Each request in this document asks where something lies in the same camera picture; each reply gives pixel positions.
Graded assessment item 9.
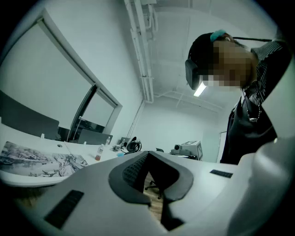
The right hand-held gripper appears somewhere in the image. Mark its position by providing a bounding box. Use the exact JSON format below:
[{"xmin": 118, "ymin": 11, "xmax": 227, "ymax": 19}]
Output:
[{"xmin": 171, "ymin": 140, "xmax": 203, "ymax": 161}]

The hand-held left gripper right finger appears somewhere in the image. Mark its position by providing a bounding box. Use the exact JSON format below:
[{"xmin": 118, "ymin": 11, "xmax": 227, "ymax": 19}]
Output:
[{"xmin": 147, "ymin": 151, "xmax": 242, "ymax": 236}]

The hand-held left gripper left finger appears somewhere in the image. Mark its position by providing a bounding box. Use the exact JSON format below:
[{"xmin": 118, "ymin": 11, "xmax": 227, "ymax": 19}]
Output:
[{"xmin": 19, "ymin": 151, "xmax": 168, "ymax": 236}]

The dark printed cloth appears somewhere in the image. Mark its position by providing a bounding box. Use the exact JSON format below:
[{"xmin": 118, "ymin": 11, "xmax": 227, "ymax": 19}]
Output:
[{"xmin": 0, "ymin": 141, "xmax": 89, "ymax": 178}]

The clear tea bottle white label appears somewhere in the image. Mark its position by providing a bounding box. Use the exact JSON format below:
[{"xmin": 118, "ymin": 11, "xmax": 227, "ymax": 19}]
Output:
[{"xmin": 94, "ymin": 144, "xmax": 105, "ymax": 161}]

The black swivel chair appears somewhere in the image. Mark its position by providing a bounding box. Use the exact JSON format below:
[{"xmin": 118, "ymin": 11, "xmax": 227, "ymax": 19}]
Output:
[{"xmin": 144, "ymin": 180, "xmax": 162, "ymax": 200}]

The person's black striped clothing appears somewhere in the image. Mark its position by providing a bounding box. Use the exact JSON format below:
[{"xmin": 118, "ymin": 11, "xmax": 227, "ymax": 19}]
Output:
[{"xmin": 220, "ymin": 39, "xmax": 291, "ymax": 165}]

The small grey desk partition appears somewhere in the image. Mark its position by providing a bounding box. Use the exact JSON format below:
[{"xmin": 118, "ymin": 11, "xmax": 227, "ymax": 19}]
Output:
[{"xmin": 78, "ymin": 128, "xmax": 114, "ymax": 146}]

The ceiling light strip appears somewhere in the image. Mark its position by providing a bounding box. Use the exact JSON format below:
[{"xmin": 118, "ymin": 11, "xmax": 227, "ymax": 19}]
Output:
[{"xmin": 193, "ymin": 82, "xmax": 207, "ymax": 97}]

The narrow white roller blind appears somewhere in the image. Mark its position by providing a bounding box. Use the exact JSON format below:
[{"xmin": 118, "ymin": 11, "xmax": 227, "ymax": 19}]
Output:
[{"xmin": 82, "ymin": 88, "xmax": 118, "ymax": 128}]

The dark monitor panel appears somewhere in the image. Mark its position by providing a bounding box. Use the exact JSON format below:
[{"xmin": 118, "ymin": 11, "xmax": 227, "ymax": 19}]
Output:
[{"xmin": 0, "ymin": 89, "xmax": 60, "ymax": 141}]

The teal hair clip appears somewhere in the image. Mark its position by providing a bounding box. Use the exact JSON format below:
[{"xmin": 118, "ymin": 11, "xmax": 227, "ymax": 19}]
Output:
[{"xmin": 210, "ymin": 29, "xmax": 225, "ymax": 42}]

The wide white roller blind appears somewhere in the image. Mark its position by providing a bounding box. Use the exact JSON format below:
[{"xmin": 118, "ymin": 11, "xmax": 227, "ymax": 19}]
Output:
[{"xmin": 0, "ymin": 22, "xmax": 95, "ymax": 130}]

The circuit board with wires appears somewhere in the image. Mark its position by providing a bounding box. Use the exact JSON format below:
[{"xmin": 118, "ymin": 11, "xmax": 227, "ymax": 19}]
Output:
[{"xmin": 110, "ymin": 144, "xmax": 126, "ymax": 153}]

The thin white cable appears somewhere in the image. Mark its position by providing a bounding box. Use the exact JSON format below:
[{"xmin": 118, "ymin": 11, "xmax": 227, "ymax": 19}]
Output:
[{"xmin": 64, "ymin": 141, "xmax": 78, "ymax": 163}]

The neck cord with pendant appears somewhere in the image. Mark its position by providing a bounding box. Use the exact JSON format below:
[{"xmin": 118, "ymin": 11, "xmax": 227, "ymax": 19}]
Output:
[{"xmin": 241, "ymin": 88, "xmax": 263, "ymax": 123}]

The black head-worn camera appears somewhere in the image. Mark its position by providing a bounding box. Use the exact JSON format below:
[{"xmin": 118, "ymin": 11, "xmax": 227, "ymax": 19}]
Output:
[{"xmin": 185, "ymin": 59, "xmax": 204, "ymax": 91}]

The white ceiling cable tray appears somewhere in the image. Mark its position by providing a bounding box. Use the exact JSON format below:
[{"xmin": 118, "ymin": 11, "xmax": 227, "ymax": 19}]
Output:
[{"xmin": 124, "ymin": 0, "xmax": 160, "ymax": 103}]

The black headset cable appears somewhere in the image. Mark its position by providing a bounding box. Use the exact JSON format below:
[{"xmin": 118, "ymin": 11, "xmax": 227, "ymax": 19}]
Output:
[{"xmin": 232, "ymin": 36, "xmax": 273, "ymax": 43}]

